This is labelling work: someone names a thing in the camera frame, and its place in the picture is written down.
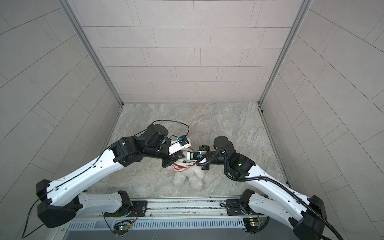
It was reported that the white plush teddy bear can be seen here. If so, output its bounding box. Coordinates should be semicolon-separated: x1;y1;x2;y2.
173;164;205;190

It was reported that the red white striped shirt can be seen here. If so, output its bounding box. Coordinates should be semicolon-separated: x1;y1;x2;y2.
172;147;196;172

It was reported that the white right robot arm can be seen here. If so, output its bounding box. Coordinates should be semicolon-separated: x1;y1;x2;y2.
197;136;330;240

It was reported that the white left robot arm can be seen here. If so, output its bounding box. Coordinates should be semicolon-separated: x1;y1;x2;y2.
36;124;176;228

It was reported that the right green circuit board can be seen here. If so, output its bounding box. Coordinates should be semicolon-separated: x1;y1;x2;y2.
243;218;261;233

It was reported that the green circuit board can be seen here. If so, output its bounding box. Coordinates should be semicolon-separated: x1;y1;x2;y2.
114;220;132;231
243;218;261;233

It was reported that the left green circuit board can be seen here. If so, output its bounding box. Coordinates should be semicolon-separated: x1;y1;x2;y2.
114;220;132;231

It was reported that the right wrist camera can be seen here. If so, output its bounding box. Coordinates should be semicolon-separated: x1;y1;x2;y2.
186;151;207;161

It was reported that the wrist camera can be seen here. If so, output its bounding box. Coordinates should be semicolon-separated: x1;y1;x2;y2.
169;136;191;155
186;151;207;161

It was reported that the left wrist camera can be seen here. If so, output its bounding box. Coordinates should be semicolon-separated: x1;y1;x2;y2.
169;136;191;155

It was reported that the thin black left cable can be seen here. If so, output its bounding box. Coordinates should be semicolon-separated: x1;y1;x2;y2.
21;119;191;239

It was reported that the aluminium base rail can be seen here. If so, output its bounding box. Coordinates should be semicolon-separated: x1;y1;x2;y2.
59;196;270;235

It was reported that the black corrugated cable conduit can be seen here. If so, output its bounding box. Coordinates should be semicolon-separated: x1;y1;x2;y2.
194;146;344;240

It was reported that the aluminium corner post left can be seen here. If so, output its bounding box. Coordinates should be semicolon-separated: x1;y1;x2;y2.
58;0;124;107

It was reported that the aluminium corner post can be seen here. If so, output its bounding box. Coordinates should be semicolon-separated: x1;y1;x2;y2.
259;0;312;107
58;0;124;107

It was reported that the aluminium corner post right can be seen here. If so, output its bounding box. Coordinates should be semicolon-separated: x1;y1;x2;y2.
259;0;312;107

